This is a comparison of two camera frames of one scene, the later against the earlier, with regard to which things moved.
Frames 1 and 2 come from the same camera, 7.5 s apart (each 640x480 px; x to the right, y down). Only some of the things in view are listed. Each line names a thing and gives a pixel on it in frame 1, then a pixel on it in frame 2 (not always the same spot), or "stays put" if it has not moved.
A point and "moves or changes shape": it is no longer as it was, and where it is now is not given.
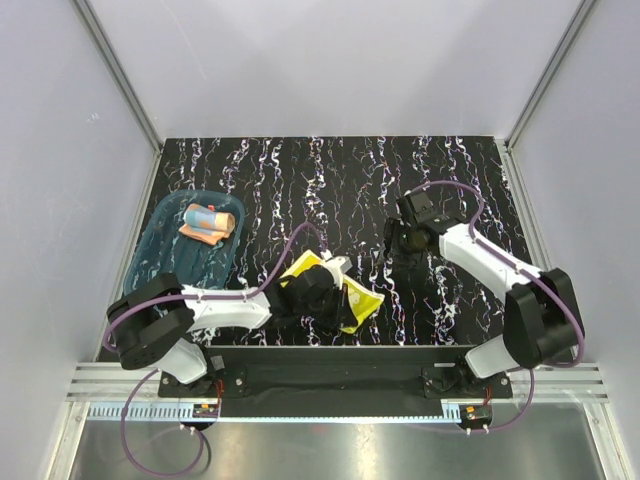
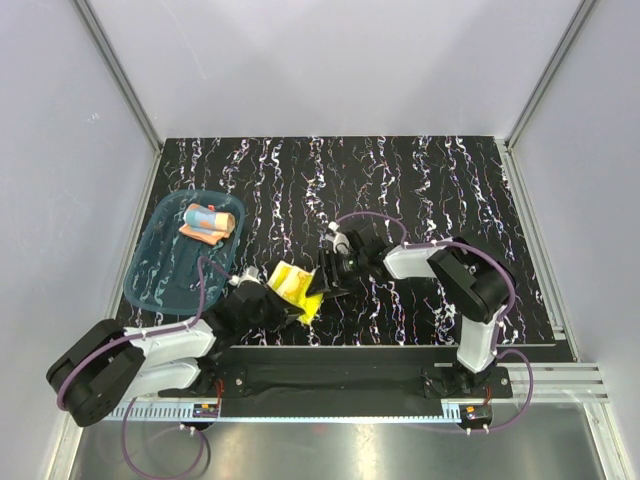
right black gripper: [392, 229] -> [328, 260]
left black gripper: [341, 315] -> [283, 313]
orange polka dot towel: [206, 225] stays put
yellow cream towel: [363, 299] moves or changes shape
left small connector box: [205, 410] stays put
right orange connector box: [475, 415] stays put
